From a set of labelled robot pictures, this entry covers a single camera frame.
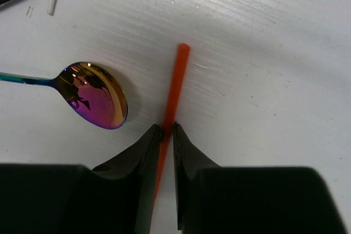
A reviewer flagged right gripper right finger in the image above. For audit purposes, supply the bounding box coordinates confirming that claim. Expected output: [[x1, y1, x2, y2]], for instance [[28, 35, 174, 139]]
[[173, 122, 220, 233]]

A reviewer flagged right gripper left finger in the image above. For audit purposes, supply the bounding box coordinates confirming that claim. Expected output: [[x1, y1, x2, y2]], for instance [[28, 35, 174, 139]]
[[92, 124, 162, 233]]

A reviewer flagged orange chopstick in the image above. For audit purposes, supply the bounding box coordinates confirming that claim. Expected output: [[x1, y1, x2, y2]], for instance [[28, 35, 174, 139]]
[[152, 43, 191, 208]]

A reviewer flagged iridescent rainbow spoon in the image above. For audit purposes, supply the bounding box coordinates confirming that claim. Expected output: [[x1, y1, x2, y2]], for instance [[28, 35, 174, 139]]
[[1, 62, 128, 130]]

